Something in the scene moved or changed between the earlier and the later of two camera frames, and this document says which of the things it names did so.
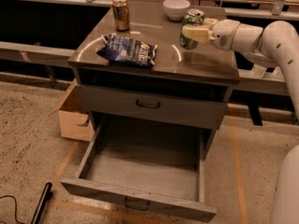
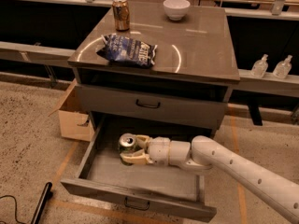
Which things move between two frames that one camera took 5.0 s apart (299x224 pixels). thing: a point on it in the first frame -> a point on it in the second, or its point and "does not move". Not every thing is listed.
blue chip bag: [127, 50] does not move
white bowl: [176, 7] does not move
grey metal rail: [35, 54] does not move
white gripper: [222, 34] -> [159, 149]
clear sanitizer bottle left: [258, 70] does not move
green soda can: [193, 17] -> [127, 144]
